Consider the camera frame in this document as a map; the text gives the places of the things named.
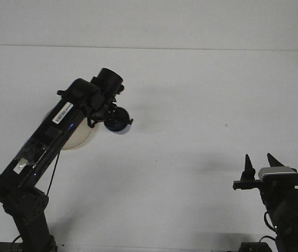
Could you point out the pale round plate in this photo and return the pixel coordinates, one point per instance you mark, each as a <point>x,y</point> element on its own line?
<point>79,136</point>

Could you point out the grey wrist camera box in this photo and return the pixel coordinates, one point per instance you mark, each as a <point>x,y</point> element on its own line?
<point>277,173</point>

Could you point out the pale blue cup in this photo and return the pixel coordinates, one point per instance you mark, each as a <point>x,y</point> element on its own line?
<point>121,132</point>

